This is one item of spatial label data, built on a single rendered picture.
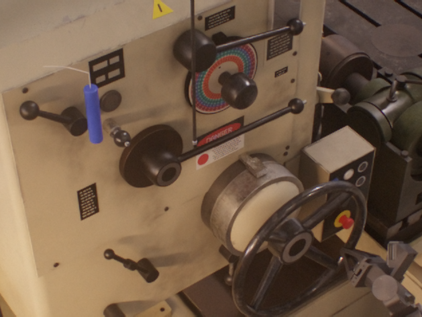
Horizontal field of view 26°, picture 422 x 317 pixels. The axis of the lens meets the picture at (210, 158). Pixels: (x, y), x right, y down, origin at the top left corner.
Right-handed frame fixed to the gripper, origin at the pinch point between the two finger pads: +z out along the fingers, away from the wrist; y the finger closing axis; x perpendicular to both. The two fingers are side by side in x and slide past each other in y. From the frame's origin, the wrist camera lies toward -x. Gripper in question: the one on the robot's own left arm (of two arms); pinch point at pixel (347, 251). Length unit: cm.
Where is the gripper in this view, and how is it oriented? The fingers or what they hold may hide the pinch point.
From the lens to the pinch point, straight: 221.0
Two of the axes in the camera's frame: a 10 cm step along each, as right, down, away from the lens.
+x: -4.5, 8.3, 3.4
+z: -5.8, -5.6, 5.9
